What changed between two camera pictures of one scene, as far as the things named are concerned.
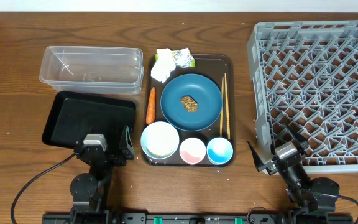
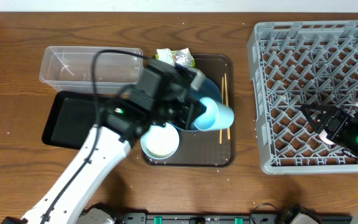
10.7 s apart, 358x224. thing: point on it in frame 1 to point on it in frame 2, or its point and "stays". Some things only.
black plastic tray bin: (74, 114) stays
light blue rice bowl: (160, 140) stays
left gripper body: (115, 160) to (169, 104)
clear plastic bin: (93, 70) stays
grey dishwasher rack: (320, 78) stays
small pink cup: (192, 150) to (322, 136)
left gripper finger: (126, 146) to (196, 109)
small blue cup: (219, 150) to (217, 117)
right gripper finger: (258, 161) to (317, 113)
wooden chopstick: (227, 107) stays
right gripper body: (272, 168) to (346, 133)
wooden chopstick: (221, 114) stays
